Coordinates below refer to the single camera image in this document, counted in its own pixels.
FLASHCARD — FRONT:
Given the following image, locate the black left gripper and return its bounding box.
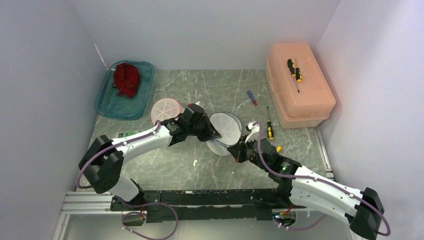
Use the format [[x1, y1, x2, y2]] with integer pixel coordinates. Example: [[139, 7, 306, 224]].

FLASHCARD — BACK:
[[187, 112, 221, 142]]

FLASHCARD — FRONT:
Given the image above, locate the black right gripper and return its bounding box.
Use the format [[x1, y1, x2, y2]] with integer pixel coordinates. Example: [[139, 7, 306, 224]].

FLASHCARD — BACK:
[[227, 134, 271, 172]]

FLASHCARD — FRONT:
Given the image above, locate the white mesh blue zip laundry bag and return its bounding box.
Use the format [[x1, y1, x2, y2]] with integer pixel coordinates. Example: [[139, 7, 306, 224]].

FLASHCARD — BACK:
[[206, 112, 242, 156]]

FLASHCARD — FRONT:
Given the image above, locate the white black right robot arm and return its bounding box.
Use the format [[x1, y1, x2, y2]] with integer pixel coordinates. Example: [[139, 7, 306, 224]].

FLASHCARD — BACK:
[[227, 139, 391, 240]]

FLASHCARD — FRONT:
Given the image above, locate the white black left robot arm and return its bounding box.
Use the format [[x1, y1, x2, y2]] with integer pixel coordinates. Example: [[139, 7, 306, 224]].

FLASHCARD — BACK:
[[76, 103, 221, 210]]

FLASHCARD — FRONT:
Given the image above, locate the pink zip mesh laundry bag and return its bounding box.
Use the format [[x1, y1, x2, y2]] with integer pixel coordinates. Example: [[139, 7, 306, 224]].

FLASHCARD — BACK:
[[150, 98, 184, 124]]

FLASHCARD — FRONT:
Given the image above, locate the black yellow screwdriver on table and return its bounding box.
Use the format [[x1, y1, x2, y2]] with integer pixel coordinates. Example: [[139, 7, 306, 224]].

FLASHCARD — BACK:
[[266, 106, 275, 140]]

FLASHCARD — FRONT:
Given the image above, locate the green label clear bit case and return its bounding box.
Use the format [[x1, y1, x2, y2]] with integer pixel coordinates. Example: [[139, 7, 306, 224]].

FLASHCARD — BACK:
[[116, 130, 140, 138]]

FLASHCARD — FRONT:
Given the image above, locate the orange translucent plastic storage box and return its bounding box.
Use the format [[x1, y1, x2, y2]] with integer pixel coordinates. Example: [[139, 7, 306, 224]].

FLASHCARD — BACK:
[[265, 42, 336, 129]]

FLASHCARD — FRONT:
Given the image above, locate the red cloth garment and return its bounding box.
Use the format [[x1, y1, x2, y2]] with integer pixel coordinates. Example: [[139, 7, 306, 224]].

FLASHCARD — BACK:
[[111, 63, 141, 98]]

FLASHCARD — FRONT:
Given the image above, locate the black yellow screwdriver on box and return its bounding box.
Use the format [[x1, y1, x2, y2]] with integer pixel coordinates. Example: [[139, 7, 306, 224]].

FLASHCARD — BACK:
[[287, 58, 302, 93]]

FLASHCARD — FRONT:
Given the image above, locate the teal plastic tray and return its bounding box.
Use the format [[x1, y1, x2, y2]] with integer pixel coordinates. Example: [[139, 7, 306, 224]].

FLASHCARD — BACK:
[[94, 60, 155, 121]]

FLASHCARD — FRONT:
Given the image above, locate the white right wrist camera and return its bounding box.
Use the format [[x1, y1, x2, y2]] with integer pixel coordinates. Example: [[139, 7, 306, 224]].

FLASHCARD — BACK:
[[244, 121, 261, 144]]

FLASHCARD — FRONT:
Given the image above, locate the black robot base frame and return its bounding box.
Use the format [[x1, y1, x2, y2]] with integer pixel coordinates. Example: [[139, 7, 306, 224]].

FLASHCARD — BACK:
[[110, 182, 293, 223]]

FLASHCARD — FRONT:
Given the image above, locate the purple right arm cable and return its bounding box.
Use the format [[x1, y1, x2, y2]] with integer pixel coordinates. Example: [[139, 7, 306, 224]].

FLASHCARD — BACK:
[[246, 121, 392, 238]]

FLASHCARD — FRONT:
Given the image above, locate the blue red handle screwdriver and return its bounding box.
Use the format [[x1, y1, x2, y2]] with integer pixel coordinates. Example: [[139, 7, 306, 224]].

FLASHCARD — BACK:
[[246, 90, 261, 113]]

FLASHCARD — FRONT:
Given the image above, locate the aluminium extrusion rail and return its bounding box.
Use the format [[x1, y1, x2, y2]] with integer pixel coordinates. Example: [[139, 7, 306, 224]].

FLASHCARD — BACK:
[[52, 191, 115, 240]]

